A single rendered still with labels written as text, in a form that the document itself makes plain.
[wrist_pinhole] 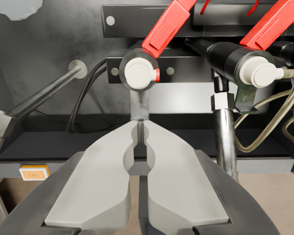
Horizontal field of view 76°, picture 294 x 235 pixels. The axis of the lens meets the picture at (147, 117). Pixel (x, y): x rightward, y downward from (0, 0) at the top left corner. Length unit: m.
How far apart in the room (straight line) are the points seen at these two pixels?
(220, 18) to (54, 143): 0.41
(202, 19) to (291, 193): 2.21
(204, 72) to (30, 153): 0.39
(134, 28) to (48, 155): 0.31
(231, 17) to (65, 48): 0.32
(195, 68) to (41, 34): 0.32
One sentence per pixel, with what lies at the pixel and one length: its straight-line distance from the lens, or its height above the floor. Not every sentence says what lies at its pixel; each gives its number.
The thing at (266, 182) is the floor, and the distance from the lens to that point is 2.13.
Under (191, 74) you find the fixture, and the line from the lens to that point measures 0.28.
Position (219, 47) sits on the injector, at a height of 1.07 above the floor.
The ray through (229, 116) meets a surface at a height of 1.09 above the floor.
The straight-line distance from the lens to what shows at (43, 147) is 0.49.
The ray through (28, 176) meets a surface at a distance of 0.46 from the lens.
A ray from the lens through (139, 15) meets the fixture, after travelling 0.27.
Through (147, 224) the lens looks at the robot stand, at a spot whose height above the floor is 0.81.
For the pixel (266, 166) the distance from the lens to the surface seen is 0.47.
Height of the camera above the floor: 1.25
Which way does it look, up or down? 63 degrees down
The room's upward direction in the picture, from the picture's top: 178 degrees clockwise
